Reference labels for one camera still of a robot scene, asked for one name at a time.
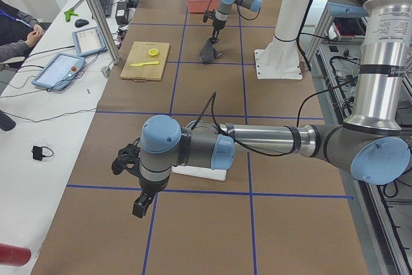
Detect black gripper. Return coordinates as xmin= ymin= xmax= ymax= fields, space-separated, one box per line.
xmin=132 ymin=177 xmax=169 ymax=218
xmin=210 ymin=17 xmax=227 ymax=43

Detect grey and pink cloth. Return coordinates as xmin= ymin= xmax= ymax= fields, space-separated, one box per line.
xmin=198 ymin=37 xmax=222 ymax=64

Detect white rectangular tray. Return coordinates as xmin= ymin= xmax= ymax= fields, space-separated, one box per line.
xmin=172 ymin=166 xmax=227 ymax=181

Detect lemon slices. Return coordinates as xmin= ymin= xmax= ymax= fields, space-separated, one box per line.
xmin=147 ymin=48 xmax=159 ymax=57

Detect yellow plastic knife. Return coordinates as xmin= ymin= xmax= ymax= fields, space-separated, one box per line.
xmin=130 ymin=61 xmax=160 ymax=68

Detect bamboo cutting board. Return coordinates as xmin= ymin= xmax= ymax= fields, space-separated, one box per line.
xmin=120 ymin=41 xmax=170 ymax=81

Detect black power adapter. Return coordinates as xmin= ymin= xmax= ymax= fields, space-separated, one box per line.
xmin=115 ymin=1 xmax=129 ymax=25

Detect black keyboard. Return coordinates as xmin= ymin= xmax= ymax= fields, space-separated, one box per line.
xmin=96 ymin=0 xmax=115 ymax=17

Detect small black clip device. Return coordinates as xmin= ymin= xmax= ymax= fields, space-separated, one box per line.
xmin=32 ymin=146 xmax=54 ymax=161

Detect far teach pendant tablet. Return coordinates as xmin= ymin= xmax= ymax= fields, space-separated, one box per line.
xmin=72 ymin=27 xmax=107 ymax=57

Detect teach pendant tablet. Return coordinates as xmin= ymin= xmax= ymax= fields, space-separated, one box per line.
xmin=32 ymin=53 xmax=86 ymax=91
xmin=72 ymin=27 xmax=107 ymax=57

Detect black computer mouse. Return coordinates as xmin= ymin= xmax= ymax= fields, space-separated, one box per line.
xmin=75 ymin=19 xmax=89 ymax=28

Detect red cylinder bottle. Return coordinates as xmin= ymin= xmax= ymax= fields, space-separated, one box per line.
xmin=0 ymin=243 xmax=32 ymax=267

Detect green plastic tool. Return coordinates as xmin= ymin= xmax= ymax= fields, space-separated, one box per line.
xmin=64 ymin=8 xmax=78 ymax=23

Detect near teach pendant tablet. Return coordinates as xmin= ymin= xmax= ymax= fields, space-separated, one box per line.
xmin=32 ymin=53 xmax=86 ymax=91

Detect person in dark sweater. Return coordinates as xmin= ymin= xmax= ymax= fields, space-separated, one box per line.
xmin=1 ymin=1 xmax=44 ymax=62

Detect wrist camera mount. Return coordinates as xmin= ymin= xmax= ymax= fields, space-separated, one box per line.
xmin=111 ymin=144 xmax=140 ymax=177
xmin=203 ymin=10 xmax=215 ymax=23

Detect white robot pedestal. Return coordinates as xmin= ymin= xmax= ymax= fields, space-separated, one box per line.
xmin=255 ymin=0 xmax=310 ymax=80

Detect aluminium frame post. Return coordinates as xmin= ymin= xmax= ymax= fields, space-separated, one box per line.
xmin=86 ymin=0 xmax=120 ymax=64

